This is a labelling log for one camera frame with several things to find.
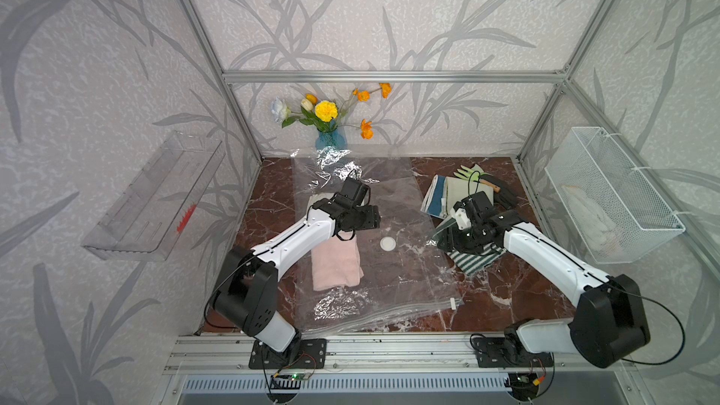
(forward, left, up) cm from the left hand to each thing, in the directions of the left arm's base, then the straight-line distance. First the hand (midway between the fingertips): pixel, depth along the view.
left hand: (373, 219), depth 87 cm
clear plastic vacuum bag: (-15, -11, -11) cm, 22 cm away
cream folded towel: (+17, -31, -6) cm, 36 cm away
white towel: (+16, +22, -10) cm, 29 cm away
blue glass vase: (+36, +16, +2) cm, 39 cm away
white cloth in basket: (-9, -60, +11) cm, 62 cm away
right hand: (-7, -22, -2) cm, 24 cm away
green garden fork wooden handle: (+22, -45, -9) cm, 51 cm away
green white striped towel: (-11, -31, -8) cm, 34 cm away
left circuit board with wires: (-40, +22, -15) cm, 48 cm away
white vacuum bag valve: (-3, -5, -11) cm, 13 cm away
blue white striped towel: (+13, -22, -9) cm, 27 cm away
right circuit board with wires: (-42, -39, -12) cm, 58 cm away
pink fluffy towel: (-11, +12, -9) cm, 18 cm away
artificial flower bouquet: (+29, +17, +18) cm, 38 cm away
